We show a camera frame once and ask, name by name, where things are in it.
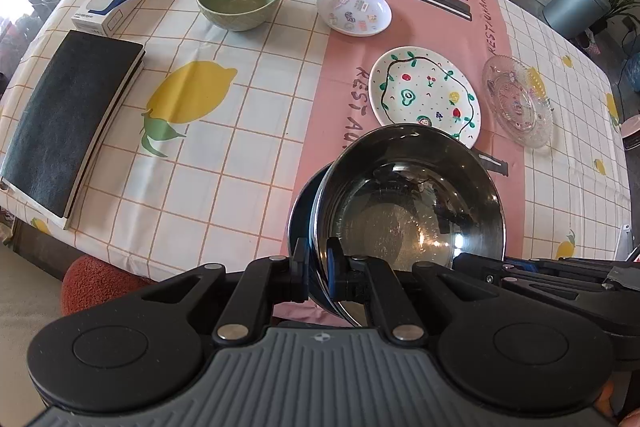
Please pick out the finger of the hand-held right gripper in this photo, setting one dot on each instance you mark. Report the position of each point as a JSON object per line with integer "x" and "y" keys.
{"x": 575, "y": 271}
{"x": 480, "y": 267}

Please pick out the dark blue bowl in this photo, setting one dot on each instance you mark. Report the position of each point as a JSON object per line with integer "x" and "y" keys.
{"x": 300, "y": 217}

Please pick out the clear glass plate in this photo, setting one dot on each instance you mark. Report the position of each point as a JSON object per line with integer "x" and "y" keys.
{"x": 517, "y": 99}

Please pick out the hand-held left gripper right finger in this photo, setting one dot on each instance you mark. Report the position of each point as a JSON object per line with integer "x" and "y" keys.
{"x": 336, "y": 264}

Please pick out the white plate with painted fruit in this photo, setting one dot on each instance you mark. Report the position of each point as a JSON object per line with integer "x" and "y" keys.
{"x": 425, "y": 94}

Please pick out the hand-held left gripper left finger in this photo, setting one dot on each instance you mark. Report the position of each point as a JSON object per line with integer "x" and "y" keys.
{"x": 301, "y": 272}

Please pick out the black notebook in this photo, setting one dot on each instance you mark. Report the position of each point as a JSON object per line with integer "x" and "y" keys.
{"x": 70, "y": 117}

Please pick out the white plate with stickers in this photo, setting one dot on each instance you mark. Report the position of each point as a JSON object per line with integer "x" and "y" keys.
{"x": 354, "y": 9}

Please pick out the stainless steel bowl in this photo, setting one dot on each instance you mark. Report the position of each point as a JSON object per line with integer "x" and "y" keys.
{"x": 400, "y": 207}

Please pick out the small pink stool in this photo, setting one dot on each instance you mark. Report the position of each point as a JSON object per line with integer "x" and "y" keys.
{"x": 631, "y": 132}

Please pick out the lemon print checked tablecloth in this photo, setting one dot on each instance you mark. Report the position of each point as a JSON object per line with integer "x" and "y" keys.
{"x": 240, "y": 117}

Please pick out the grey trash can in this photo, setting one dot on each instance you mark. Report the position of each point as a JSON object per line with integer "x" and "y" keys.
{"x": 575, "y": 4}

